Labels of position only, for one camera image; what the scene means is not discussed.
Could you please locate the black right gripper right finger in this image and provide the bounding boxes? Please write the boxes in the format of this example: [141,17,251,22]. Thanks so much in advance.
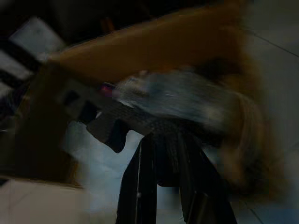
[174,131,237,224]

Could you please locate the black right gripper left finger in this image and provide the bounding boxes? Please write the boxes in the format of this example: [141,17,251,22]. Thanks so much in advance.
[116,133,163,224]

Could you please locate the dark grey dotted flat object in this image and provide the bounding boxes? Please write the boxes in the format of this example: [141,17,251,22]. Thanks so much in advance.
[58,79,187,154]

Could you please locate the brown wooden table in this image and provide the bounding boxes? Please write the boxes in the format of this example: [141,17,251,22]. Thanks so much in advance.
[9,2,255,189]

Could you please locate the white flat panel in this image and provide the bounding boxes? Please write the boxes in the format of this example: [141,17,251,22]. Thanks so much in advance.
[8,16,66,62]

